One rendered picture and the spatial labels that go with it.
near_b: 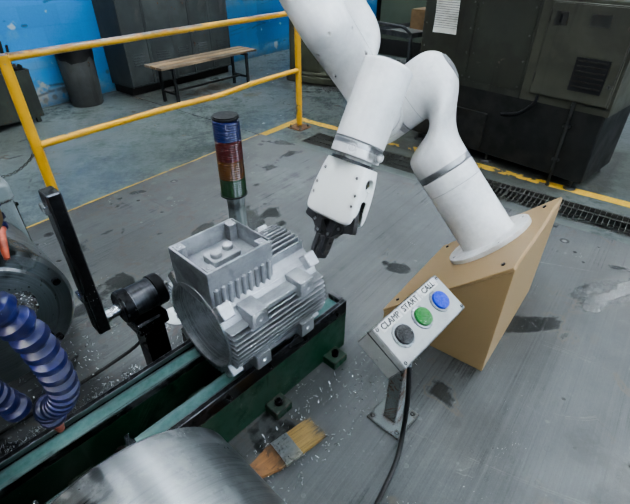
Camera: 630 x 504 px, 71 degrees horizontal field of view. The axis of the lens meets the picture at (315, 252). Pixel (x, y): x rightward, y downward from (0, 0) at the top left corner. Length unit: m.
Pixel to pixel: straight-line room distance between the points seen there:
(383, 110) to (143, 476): 0.57
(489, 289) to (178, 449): 0.61
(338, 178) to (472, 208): 0.35
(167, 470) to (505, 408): 0.68
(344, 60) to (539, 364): 0.72
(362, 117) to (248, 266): 0.29
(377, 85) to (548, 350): 0.68
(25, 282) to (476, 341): 0.80
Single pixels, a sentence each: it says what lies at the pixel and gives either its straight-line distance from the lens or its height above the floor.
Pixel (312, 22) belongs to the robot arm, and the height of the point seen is 1.42.
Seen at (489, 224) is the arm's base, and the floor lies 1.04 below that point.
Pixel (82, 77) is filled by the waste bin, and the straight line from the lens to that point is 5.74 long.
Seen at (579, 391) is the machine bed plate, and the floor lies 0.80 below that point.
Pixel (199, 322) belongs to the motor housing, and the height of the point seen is 0.97.
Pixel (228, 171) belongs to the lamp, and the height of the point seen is 1.10.
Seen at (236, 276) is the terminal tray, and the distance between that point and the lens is 0.66.
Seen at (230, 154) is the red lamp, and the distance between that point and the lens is 1.00.
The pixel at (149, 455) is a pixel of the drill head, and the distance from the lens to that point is 0.44.
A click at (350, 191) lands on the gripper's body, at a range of 0.71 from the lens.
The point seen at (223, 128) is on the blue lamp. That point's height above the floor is 1.20.
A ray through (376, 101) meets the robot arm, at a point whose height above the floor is 1.32.
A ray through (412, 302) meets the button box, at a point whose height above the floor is 1.08.
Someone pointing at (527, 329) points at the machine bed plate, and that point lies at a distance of 1.12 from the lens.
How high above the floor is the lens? 1.52
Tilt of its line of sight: 35 degrees down
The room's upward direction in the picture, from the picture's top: straight up
